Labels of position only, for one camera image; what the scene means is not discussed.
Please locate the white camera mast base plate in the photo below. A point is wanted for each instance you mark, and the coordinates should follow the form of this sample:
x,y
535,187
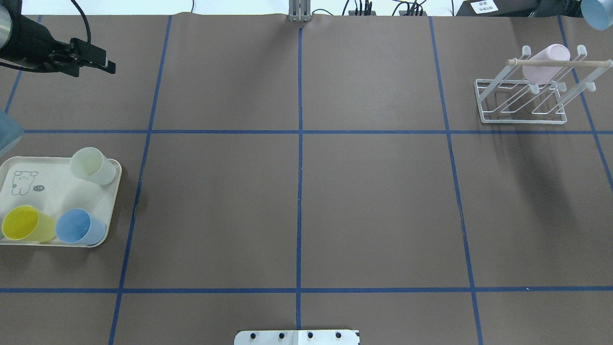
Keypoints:
x,y
298,337

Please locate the grey aluminium frame post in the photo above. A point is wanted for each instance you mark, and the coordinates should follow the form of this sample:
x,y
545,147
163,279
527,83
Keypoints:
x,y
299,11

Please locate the blue plastic cup front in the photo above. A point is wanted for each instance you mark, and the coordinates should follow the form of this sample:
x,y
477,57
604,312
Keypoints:
x,y
79,227

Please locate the light blue plastic cup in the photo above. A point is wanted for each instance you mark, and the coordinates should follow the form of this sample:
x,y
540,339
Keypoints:
x,y
598,13

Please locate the pale green plastic cup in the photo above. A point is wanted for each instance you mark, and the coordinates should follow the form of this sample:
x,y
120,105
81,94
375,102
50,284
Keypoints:
x,y
91,165

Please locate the yellow plastic cup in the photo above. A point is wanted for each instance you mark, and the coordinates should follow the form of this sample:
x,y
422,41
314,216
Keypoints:
x,y
26,223

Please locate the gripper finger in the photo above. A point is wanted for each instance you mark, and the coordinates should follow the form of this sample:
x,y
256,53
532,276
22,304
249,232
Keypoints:
x,y
85,50
108,66

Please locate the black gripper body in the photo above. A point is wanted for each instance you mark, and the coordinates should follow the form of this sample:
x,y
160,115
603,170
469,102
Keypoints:
x,y
29,40

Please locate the cream tray with bear drawing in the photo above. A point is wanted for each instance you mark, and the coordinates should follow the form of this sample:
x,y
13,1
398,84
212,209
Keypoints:
x,y
47,184

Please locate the white wire cup rack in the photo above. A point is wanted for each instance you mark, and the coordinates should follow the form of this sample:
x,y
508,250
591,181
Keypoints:
x,y
536,88

